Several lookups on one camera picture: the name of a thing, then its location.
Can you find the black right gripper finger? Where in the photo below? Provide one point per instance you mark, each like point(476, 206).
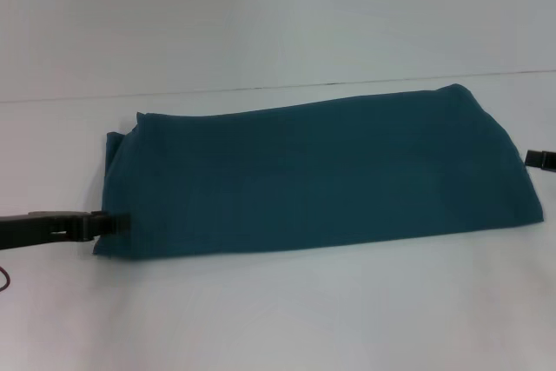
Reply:
point(542, 160)

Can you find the teal blue printed t-shirt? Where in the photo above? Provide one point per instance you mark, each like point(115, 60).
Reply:
point(304, 171)

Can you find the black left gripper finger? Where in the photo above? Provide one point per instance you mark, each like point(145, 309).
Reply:
point(113, 223)

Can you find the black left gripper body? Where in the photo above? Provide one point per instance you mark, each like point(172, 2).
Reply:
point(39, 229)

